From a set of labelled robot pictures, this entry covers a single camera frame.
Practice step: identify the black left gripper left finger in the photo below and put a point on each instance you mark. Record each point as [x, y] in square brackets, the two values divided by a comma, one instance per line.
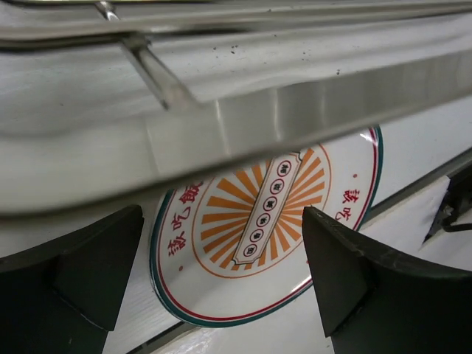
[64, 296]

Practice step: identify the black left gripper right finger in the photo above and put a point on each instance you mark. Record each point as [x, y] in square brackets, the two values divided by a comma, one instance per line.
[373, 298]

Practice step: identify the plate with orange sunburst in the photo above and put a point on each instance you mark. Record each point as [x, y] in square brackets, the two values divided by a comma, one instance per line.
[229, 250]

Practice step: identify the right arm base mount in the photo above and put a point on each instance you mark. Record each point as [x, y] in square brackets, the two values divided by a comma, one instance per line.
[456, 202]

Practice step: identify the metal wire dish rack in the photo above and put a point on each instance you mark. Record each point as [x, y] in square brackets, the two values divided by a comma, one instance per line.
[105, 103]

